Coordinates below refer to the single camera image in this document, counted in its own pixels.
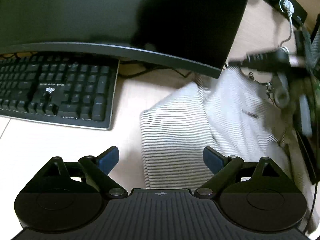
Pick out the striped grey white garment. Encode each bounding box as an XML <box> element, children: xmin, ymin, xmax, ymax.
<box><xmin>140</xmin><ymin>68</ymin><xmax>298</xmax><ymax>189</ymax></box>

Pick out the white glass computer case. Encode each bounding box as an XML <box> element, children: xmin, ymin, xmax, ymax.
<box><xmin>296</xmin><ymin>17</ymin><xmax>319</xmax><ymax>185</ymax></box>

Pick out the black mechanical keyboard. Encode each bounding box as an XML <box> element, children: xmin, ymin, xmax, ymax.
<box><xmin>1</xmin><ymin>52</ymin><xmax>119</xmax><ymax>130</ymax></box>

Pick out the black computer monitor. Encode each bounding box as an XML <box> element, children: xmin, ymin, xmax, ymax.
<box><xmin>1</xmin><ymin>0</ymin><xmax>248</xmax><ymax>78</ymax></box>

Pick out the grey power cable with plug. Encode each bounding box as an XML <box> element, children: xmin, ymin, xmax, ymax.
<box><xmin>278</xmin><ymin>0</ymin><xmax>296</xmax><ymax>53</ymax></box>

